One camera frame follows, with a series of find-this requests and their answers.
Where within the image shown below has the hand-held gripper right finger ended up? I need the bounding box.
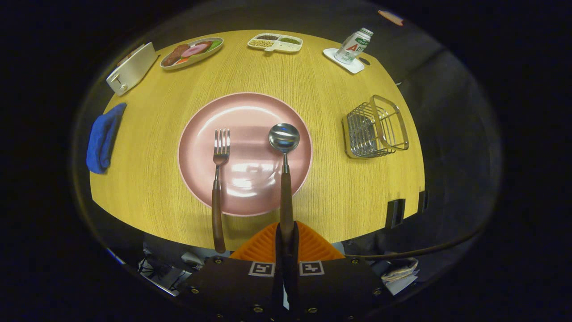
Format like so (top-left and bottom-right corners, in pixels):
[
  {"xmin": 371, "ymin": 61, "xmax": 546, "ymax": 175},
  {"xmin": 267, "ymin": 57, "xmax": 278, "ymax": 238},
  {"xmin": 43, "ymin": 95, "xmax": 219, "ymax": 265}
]
[{"xmin": 286, "ymin": 221, "xmax": 389, "ymax": 322}]

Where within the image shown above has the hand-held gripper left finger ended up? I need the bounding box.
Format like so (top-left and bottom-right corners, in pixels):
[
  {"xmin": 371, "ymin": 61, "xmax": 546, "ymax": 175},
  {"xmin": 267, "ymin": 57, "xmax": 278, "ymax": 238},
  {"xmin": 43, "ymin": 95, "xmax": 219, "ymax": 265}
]
[{"xmin": 185, "ymin": 222, "xmax": 286, "ymax": 322}]

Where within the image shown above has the fork with brown wooden handle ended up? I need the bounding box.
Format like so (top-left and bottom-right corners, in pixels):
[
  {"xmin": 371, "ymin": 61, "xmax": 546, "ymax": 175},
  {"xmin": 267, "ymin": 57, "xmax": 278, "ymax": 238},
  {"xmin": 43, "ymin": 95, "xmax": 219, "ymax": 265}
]
[{"xmin": 211, "ymin": 129, "xmax": 231, "ymax": 254}]

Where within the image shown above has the spoon with brown wooden handle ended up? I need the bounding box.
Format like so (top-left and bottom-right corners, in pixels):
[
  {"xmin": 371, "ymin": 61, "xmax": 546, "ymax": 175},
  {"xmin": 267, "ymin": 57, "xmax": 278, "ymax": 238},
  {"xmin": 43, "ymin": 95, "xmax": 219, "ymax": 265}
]
[{"xmin": 269, "ymin": 123, "xmax": 300, "ymax": 261}]

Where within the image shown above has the white paper pile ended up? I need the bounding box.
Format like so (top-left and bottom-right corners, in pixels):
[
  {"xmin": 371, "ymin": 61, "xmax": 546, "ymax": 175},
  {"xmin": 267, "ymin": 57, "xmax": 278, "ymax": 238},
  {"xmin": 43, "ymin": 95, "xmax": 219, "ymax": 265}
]
[{"xmin": 381, "ymin": 257, "xmax": 420, "ymax": 296}]

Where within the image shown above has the pink round plate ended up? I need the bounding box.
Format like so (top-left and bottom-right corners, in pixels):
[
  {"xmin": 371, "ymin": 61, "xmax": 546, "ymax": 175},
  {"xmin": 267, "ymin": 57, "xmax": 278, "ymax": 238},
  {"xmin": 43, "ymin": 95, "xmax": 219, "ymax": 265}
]
[{"xmin": 177, "ymin": 92, "xmax": 313, "ymax": 217}]

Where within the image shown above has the blue cloth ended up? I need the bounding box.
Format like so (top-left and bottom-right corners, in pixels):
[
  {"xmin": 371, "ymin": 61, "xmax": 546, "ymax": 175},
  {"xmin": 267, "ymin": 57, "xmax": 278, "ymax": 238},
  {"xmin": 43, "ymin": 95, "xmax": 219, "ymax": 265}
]
[{"xmin": 86, "ymin": 102, "xmax": 127, "ymax": 174}]

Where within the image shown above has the white square coaster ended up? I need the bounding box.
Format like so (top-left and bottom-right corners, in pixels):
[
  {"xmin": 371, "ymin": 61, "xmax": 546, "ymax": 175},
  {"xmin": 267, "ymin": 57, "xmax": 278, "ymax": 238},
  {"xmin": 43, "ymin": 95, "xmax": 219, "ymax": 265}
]
[{"xmin": 323, "ymin": 48, "xmax": 365, "ymax": 74}]

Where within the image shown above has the white toaster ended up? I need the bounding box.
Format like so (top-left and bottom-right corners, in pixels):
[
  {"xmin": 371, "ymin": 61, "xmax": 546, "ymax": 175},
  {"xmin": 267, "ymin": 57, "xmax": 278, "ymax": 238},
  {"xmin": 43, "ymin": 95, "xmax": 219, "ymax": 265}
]
[{"xmin": 106, "ymin": 42, "xmax": 159, "ymax": 96}]

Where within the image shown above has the oval plate with toy food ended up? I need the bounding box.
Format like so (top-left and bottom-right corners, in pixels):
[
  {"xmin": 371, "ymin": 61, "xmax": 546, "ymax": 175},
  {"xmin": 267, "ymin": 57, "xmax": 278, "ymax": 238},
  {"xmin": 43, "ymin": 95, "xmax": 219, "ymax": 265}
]
[{"xmin": 160, "ymin": 37, "xmax": 224, "ymax": 70}]

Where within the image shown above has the white drink bottle green label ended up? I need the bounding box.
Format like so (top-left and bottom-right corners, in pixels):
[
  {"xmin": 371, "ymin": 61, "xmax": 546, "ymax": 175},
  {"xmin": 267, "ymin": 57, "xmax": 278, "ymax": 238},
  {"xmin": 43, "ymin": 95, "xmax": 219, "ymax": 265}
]
[{"xmin": 334, "ymin": 28, "xmax": 374, "ymax": 64}]

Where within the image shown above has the white divided tray with beans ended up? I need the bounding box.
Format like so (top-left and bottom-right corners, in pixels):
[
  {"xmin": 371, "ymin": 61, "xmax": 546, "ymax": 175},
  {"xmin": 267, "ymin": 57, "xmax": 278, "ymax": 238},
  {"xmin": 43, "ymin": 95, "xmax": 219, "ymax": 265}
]
[{"xmin": 247, "ymin": 33, "xmax": 303, "ymax": 53}]

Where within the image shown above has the silver metal frame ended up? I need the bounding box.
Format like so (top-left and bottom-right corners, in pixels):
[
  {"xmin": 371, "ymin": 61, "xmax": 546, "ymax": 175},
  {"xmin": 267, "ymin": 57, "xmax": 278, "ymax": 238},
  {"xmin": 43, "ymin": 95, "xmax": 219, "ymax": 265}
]
[{"xmin": 106, "ymin": 247, "xmax": 180, "ymax": 297}]

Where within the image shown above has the dark thick cable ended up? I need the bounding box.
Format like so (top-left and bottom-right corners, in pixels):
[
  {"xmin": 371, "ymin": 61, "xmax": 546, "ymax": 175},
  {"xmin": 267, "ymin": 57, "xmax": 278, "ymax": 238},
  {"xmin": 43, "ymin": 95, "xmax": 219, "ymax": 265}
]
[{"xmin": 346, "ymin": 227, "xmax": 487, "ymax": 261}]

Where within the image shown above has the metal wire basket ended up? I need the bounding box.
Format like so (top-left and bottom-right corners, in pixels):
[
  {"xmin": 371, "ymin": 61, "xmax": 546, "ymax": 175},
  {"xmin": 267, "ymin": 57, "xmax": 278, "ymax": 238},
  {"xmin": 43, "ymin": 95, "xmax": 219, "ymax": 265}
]
[{"xmin": 342, "ymin": 94, "xmax": 410, "ymax": 159}]

